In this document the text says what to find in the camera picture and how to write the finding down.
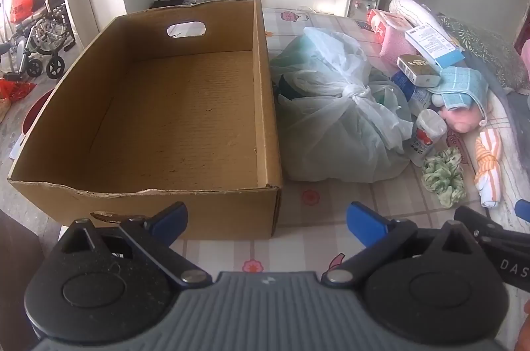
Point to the dark brown board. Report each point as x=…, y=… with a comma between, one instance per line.
x=20, y=251

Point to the dark red round stool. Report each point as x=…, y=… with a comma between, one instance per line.
x=37, y=111

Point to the dark floral pillow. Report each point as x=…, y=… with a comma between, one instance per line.
x=488, y=44

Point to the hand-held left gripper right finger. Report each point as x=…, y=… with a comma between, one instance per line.
x=364, y=224

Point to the tied white plastic bag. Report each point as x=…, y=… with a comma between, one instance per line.
x=339, y=127

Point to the gold tissue pack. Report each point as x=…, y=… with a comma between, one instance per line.
x=416, y=65

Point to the blue checked towel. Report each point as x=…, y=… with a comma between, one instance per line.
x=459, y=84

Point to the brown cardboard box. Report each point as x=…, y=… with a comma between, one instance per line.
x=165, y=106

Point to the dark cloth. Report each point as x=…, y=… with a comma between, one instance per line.
x=165, y=3

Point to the pink wet wipes pack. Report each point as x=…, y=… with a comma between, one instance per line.
x=387, y=20

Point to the orange striped cloth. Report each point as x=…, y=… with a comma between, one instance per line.
x=488, y=169

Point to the white and blue box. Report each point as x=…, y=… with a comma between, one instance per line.
x=430, y=40

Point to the dark red door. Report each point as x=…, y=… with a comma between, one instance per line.
x=522, y=30

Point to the pink cloth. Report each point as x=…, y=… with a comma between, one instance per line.
x=395, y=44

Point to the white striped towel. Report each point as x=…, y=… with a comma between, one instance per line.
x=410, y=9

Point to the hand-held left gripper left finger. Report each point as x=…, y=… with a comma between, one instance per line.
x=169, y=220

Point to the red cloth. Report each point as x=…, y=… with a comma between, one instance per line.
x=16, y=90

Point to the pink plush toy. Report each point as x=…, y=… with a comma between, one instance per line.
x=459, y=119

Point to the blue and white packet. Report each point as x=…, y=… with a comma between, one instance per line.
x=408, y=90

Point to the green scrunchie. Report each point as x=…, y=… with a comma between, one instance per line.
x=443, y=177

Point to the red plastic bag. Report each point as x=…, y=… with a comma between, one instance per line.
x=20, y=1

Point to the wheelchair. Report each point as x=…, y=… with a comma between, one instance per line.
x=45, y=32

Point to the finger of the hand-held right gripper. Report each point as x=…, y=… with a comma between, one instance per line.
x=480, y=222

